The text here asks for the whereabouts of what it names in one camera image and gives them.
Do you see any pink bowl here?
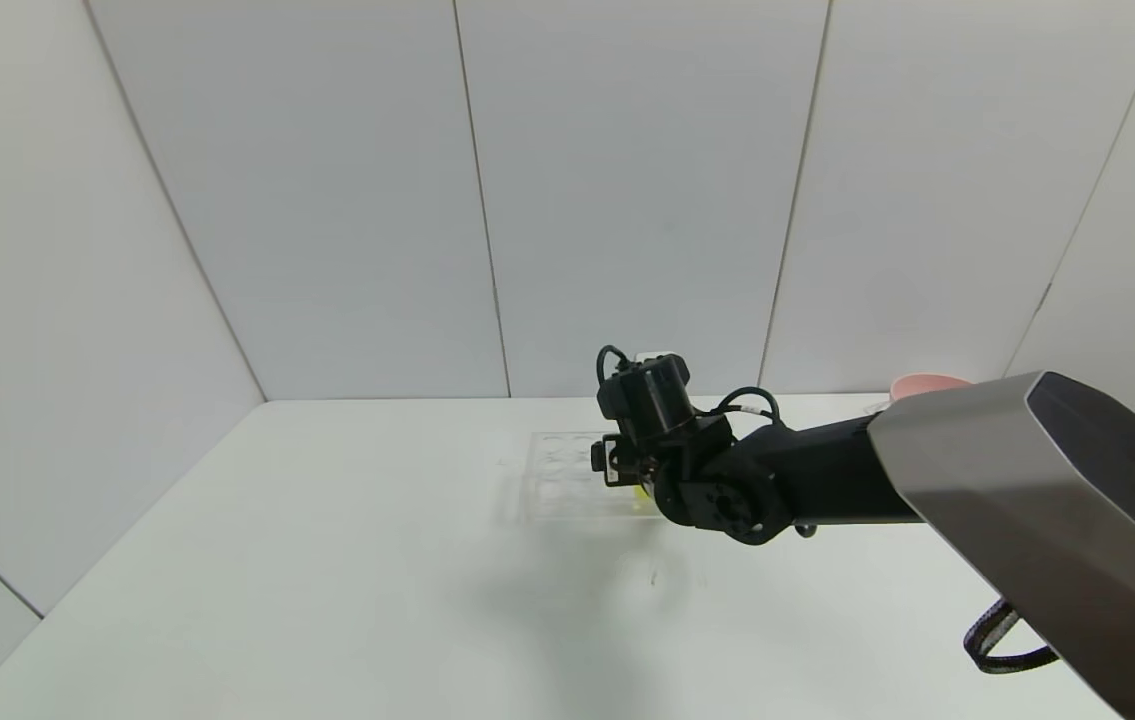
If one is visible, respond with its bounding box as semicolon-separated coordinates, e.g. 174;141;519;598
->
889;373;974;404

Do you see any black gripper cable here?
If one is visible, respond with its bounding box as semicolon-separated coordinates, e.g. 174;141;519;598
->
594;344;634;389

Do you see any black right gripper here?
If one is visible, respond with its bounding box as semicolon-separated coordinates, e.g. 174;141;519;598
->
590;433;653;488

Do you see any clear acrylic test tube rack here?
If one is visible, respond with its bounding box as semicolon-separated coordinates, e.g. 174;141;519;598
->
517;431;655;524

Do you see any black cable with white tag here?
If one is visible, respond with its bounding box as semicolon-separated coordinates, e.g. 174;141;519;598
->
712;386;785;429

